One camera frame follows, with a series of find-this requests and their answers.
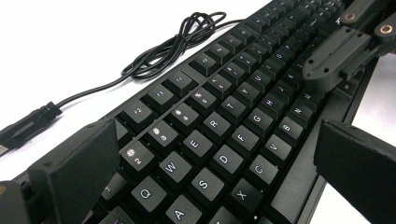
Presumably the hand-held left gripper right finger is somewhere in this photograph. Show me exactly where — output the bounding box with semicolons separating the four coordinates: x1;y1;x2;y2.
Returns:
313;119;396;224

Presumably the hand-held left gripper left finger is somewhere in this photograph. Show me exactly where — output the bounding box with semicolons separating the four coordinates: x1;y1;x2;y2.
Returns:
27;117;121;224

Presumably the black computer keyboard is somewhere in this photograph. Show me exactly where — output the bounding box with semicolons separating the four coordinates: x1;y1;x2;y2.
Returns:
12;0;382;224

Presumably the black keyboard cable with plug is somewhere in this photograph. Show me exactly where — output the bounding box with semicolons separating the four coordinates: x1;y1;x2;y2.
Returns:
0;11;247;158

